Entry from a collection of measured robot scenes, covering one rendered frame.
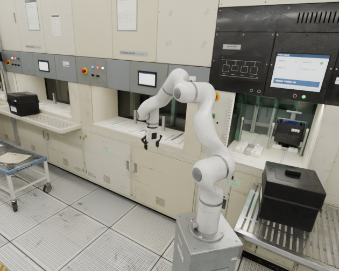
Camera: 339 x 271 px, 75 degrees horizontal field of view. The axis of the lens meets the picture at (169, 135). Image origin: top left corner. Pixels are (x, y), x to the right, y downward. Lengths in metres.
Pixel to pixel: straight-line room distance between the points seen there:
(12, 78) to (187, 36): 2.72
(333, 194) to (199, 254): 1.04
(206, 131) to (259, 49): 0.80
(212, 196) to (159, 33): 1.36
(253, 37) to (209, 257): 1.34
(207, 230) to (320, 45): 1.23
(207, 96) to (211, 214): 0.58
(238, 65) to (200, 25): 0.40
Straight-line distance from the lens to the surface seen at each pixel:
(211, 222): 1.20
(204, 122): 1.05
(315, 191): 1.39
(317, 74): 1.64
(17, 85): 3.84
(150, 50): 1.99
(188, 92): 1.04
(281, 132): 2.23
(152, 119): 1.45
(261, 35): 1.67
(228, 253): 1.29
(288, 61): 1.64
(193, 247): 1.20
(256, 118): 2.58
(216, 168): 1.02
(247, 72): 1.67
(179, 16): 1.88
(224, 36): 1.72
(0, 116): 4.48
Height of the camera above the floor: 1.63
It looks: 20 degrees down
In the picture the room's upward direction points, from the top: 4 degrees clockwise
